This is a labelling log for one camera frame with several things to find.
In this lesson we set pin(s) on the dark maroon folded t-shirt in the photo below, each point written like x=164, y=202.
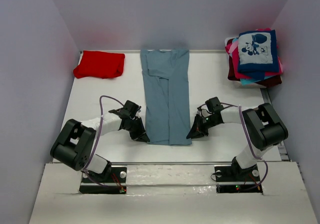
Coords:
x=267, y=83

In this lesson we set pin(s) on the grey-blue t-shirt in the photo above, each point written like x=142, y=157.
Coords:
x=166, y=88

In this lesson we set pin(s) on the navy cartoon mouse t-shirt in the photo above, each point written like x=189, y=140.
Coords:
x=257, y=52

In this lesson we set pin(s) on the teal folded t-shirt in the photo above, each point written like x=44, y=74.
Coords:
x=248, y=81

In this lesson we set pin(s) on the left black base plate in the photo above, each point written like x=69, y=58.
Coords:
x=114, y=182

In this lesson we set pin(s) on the pink folded t-shirt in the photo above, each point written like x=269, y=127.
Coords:
x=232, y=50

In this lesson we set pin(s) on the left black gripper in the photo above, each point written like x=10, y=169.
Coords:
x=140, y=135

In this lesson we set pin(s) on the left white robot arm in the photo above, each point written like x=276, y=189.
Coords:
x=77, y=142

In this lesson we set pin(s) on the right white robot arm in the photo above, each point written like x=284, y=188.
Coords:
x=262, y=126

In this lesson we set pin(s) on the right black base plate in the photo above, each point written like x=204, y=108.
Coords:
x=229, y=183

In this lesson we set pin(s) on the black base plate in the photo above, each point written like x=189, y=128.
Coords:
x=114, y=182
x=229, y=183

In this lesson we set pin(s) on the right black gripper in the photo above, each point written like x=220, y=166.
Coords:
x=197, y=130

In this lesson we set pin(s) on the white foam front board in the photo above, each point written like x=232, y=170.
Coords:
x=173, y=194

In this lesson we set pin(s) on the folded red t-shirt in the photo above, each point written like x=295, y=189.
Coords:
x=100, y=64

